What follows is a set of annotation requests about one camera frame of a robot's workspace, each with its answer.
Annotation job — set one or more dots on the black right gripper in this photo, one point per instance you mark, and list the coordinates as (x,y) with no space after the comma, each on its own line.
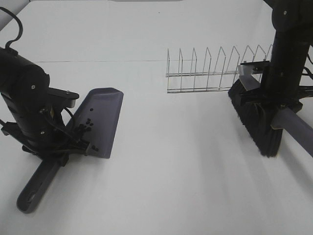
(279,87)

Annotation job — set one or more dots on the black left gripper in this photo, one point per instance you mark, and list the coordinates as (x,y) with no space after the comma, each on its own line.
(43,133)

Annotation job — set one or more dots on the pile of coffee beans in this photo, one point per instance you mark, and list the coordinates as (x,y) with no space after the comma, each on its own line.
(83,127)

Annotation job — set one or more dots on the purple plastic dustpan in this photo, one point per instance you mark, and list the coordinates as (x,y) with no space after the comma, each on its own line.
(107,104)

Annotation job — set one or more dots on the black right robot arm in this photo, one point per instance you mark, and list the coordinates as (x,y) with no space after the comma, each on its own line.
(293,24)

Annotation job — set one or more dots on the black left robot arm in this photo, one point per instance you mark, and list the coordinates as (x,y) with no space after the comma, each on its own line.
(36,109)

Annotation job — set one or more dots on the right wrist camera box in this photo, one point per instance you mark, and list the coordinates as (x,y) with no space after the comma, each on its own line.
(255,69)

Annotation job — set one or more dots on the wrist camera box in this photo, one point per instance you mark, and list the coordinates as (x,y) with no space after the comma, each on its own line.
(255,69)
(62,98)

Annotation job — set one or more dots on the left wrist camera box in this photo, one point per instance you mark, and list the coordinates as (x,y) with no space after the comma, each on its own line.
(62,98)

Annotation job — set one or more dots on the metal wire dish rack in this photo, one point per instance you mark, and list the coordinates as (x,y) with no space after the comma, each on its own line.
(209,72)

